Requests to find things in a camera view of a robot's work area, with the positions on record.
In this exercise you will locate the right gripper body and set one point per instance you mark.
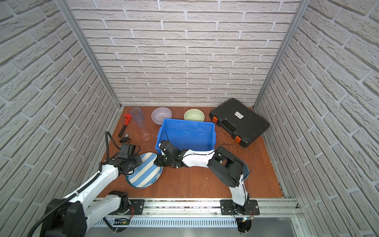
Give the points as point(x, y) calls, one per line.
point(164, 161)

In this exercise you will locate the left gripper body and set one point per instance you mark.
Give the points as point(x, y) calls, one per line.
point(126, 149)

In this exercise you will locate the blue white striped plate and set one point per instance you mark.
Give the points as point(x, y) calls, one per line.
point(147, 166)

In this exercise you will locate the green rimmed white plate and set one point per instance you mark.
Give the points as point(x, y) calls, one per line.
point(143, 181)

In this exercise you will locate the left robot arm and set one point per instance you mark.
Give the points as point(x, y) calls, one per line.
point(75, 214)

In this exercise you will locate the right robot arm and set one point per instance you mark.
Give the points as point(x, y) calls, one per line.
point(227, 167)

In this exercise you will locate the blue plastic bin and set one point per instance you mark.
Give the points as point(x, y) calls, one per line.
point(186, 134)

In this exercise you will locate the red pipe wrench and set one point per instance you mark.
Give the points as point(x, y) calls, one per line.
point(128, 118)

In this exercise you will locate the lavender bowl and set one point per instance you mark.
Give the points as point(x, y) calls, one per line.
point(160, 114)

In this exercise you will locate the light green bowl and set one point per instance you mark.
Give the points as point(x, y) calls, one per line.
point(194, 115)

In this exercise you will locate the grey blue bowl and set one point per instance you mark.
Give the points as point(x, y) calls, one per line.
point(246, 171)

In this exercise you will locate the black tool case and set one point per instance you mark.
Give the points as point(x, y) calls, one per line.
point(244, 125)

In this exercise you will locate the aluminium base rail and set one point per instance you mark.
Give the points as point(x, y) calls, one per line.
point(191, 212)

